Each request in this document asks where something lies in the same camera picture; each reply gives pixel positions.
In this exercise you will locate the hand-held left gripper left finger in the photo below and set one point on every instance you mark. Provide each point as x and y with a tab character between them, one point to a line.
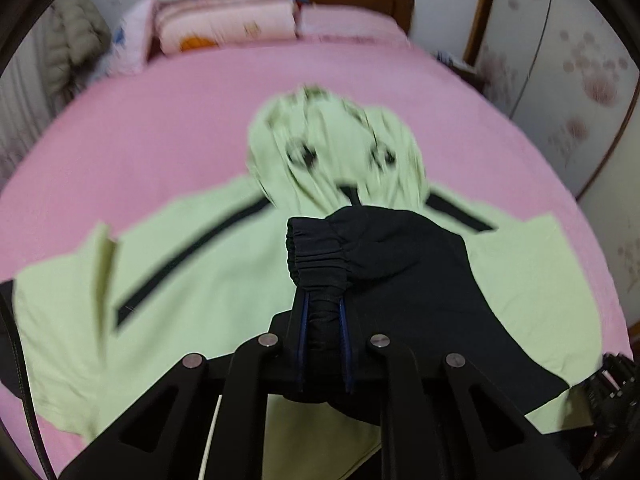
300	336

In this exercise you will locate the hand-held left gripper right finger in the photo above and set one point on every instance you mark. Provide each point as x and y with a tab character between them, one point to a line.
345	341

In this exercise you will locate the light green black hooded jacket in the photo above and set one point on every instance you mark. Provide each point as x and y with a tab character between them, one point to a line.
200	285

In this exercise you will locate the pink bed sheet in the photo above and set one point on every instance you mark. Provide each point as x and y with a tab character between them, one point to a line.
170	120

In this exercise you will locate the small blue white bedside item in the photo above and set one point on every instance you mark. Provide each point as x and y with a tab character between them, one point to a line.
455	62

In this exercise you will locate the pink pillow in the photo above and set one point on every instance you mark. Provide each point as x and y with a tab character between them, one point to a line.
350	25

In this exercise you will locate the pink quilt with orange print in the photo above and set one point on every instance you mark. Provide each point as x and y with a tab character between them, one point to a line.
225	20

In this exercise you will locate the white blue printed pillow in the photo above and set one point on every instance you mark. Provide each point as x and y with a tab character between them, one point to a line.
131	40

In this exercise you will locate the grey puffer coat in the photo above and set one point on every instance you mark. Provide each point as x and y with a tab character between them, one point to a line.
72	45

